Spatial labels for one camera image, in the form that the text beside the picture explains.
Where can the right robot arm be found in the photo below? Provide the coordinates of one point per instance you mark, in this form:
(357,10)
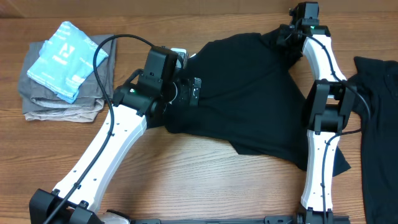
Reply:
(325,113)

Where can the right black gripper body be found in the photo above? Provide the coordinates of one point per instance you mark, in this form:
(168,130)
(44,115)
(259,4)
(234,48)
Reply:
(284,37)

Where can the black clothes pile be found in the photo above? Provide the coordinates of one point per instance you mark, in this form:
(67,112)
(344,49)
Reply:
(376,82)

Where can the light blue folded garment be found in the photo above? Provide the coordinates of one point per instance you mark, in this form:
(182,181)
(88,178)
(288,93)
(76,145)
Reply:
(65,62)

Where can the black t-shirt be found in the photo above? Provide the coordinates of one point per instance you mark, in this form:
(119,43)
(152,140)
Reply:
(247,97)

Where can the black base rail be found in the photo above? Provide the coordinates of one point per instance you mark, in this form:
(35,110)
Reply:
(211,221)

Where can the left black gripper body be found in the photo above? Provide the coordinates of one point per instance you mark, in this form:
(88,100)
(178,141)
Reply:
(183,95)

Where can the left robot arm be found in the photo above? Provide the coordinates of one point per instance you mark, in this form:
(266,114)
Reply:
(137,104)

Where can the beige folded garment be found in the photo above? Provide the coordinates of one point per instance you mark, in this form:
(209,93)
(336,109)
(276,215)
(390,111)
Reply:
(77,115)

